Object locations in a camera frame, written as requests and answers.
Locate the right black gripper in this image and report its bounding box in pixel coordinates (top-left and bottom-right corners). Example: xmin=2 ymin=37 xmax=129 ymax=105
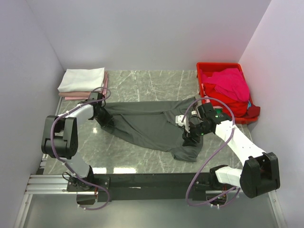
xmin=182 ymin=121 xmax=212 ymax=147

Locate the dark grey t-shirt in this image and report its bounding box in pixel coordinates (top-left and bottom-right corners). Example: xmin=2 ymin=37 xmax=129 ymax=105
xmin=103 ymin=97 xmax=203 ymax=162

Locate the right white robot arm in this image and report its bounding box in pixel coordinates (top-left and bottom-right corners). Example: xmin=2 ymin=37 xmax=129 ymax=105
xmin=175 ymin=103 xmax=280 ymax=198

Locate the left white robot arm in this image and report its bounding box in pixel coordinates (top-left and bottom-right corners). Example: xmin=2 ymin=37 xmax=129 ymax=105
xmin=41 ymin=92 xmax=113 ymax=191

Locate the folded pink t-shirt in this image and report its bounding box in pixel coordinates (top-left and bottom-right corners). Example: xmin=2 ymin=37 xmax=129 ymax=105
xmin=58 ymin=72 xmax=109 ymax=100

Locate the folded white t-shirt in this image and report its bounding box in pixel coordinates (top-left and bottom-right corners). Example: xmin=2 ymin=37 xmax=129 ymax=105
xmin=58 ymin=67 xmax=105 ymax=93

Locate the red t-shirt in bin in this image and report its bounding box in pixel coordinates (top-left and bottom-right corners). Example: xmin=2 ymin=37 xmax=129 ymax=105
xmin=204 ymin=90 xmax=260 ymax=118

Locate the black base crossbar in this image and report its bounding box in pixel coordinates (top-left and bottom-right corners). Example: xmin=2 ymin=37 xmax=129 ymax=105
xmin=66 ymin=172 xmax=237 ymax=203

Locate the magenta t-shirt in bin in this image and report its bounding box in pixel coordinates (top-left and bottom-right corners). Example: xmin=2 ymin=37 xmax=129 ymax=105
xmin=201 ymin=68 xmax=250 ymax=102

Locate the red plastic bin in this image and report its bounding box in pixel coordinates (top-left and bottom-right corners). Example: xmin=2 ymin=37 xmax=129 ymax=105
xmin=197 ymin=62 xmax=260 ymax=124

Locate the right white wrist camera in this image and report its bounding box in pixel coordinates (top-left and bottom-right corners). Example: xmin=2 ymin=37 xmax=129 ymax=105
xmin=175 ymin=115 xmax=188 ymax=127

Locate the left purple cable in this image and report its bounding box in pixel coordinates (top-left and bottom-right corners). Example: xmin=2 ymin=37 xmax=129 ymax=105
xmin=51 ymin=87 xmax=112 ymax=211

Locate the aluminium frame rail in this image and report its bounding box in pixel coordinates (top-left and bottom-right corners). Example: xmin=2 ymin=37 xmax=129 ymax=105
xmin=26 ymin=98 xmax=280 ymax=228

